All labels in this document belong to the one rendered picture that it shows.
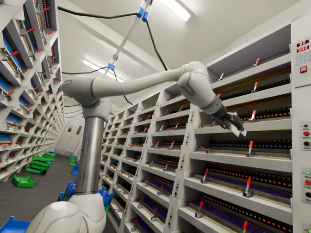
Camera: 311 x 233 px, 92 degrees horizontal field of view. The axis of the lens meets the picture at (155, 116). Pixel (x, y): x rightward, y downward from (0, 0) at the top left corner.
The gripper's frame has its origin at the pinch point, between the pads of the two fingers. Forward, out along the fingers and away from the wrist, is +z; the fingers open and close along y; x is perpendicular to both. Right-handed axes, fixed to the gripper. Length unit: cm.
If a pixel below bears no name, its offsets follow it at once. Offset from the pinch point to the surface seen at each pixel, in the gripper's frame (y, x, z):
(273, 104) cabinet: 2.6, 33.9, 23.0
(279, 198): 11.5, -22.4, 20.8
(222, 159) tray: -14.1, -11.0, 12.4
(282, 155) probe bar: 12.1, -3.9, 17.3
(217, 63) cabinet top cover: -32, 69, -3
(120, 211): -139, -82, 29
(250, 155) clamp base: 1.2, -7.3, 11.9
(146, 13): -87, 114, -75
